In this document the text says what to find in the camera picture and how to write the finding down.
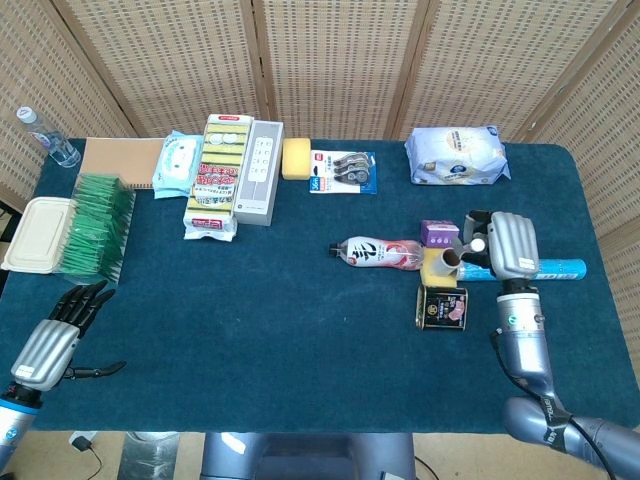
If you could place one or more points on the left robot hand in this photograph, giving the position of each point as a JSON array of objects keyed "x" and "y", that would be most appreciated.
[{"x": 45, "y": 352}]

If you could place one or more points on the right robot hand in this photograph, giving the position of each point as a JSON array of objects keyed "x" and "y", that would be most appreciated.
[{"x": 512, "y": 245}]

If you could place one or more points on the clear plastic tube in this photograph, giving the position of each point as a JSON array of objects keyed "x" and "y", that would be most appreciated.
[{"x": 476, "y": 245}]

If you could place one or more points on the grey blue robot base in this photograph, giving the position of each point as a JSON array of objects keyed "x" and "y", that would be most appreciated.
[{"x": 310, "y": 457}]

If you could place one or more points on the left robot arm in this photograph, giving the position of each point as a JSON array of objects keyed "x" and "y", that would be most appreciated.
[{"x": 15, "y": 422}]

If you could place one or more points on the light blue wrapped roll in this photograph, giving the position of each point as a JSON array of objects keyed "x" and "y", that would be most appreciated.
[{"x": 562, "y": 269}]

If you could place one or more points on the white lint roller refill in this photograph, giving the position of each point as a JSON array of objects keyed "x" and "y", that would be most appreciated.
[{"x": 445, "y": 262}]

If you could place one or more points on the small purple box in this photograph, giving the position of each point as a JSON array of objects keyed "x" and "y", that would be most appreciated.
[{"x": 439, "y": 233}]

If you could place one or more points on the yellow sponge with green pad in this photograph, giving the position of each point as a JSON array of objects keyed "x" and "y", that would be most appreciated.
[{"x": 437, "y": 280}]

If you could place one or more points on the black gold luncheon meat can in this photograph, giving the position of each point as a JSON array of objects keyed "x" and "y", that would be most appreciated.
[{"x": 442, "y": 307}]

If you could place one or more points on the blue white tissue pack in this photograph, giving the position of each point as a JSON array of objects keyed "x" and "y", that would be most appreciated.
[{"x": 457, "y": 157}]

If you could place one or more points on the beige lidded food container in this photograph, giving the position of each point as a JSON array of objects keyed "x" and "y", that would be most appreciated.
[{"x": 37, "y": 232}]

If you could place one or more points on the pink drink bottle black cap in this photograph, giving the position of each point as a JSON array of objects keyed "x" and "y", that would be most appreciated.
[{"x": 380, "y": 252}]

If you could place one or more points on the clear box of green sachets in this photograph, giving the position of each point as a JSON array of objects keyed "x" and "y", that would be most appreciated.
[{"x": 97, "y": 225}]

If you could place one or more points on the shiny metal stand leg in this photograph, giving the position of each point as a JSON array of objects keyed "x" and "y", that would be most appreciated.
[{"x": 150, "y": 457}]

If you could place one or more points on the correction tape blister pack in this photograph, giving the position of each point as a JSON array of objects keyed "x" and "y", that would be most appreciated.
[{"x": 345, "y": 172}]

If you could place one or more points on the brown spiral notebook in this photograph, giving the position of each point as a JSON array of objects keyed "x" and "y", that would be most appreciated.
[{"x": 120, "y": 162}]

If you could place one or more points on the clear plastic water bottle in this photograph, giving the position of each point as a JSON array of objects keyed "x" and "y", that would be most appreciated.
[{"x": 50, "y": 140}]

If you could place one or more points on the light blue wet wipes pack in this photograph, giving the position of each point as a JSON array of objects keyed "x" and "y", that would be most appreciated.
[{"x": 175, "y": 165}]

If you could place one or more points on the plain yellow sponge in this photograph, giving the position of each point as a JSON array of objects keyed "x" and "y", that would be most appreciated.
[{"x": 296, "y": 159}]

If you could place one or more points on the dark blue table mat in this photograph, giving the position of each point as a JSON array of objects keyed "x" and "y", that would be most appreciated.
[{"x": 280, "y": 325}]

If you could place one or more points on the yellow green sponge multipack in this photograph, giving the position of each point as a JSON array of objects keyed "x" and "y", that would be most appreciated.
[{"x": 215, "y": 185}]

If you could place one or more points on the woven folding screen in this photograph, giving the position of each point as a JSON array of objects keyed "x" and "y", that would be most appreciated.
[{"x": 340, "y": 65}]

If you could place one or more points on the white power strip box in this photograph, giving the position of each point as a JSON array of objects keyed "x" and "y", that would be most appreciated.
[{"x": 260, "y": 170}]

